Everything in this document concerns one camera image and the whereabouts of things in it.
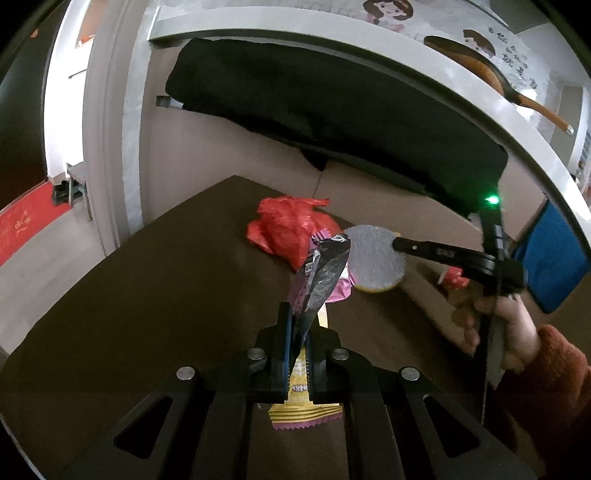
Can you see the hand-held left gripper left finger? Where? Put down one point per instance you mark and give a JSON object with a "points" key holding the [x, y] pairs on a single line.
{"points": [[287, 332]]}

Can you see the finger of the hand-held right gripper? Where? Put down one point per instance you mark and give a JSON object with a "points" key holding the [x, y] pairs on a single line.
{"points": [[434, 251]]}

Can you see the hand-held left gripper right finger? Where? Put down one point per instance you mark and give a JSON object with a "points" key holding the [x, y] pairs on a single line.
{"points": [[314, 355]]}

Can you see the round grey sponge pad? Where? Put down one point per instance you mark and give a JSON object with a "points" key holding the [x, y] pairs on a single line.
{"points": [[374, 258]]}

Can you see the silver purple foil wrapper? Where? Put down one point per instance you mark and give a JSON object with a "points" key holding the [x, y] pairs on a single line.
{"points": [[323, 272]]}

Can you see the person's right hand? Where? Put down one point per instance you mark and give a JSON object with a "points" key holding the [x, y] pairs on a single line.
{"points": [[521, 332]]}

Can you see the red snack packet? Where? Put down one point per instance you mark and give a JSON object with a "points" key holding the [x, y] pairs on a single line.
{"points": [[457, 279]]}

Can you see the yellow snack wrapper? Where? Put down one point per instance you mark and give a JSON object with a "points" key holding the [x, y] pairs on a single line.
{"points": [[302, 413]]}

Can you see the blue cushion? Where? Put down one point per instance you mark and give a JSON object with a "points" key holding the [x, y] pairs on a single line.
{"points": [[554, 258]]}

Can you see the red plastic bag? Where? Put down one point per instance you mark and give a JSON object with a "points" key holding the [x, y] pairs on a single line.
{"points": [[286, 226]]}

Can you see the brown cover cloth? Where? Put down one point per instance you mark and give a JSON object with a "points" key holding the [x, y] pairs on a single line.
{"points": [[138, 300]]}

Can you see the black cloth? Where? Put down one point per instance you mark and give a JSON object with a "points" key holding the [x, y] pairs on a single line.
{"points": [[323, 101]]}

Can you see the wooden spoon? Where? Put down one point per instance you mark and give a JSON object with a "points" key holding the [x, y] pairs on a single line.
{"points": [[485, 69]]}

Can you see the tan sofa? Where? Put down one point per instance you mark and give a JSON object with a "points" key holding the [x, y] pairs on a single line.
{"points": [[207, 152]]}

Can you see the grey metal rack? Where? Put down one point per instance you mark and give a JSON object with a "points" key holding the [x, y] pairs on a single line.
{"points": [[69, 184]]}

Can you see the white ledge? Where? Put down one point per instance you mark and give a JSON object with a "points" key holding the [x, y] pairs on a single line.
{"points": [[277, 25]]}

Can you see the red printed mat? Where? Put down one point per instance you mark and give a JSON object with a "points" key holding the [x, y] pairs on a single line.
{"points": [[23, 221]]}

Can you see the wall poster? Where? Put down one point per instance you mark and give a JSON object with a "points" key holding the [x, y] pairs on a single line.
{"points": [[388, 11]]}

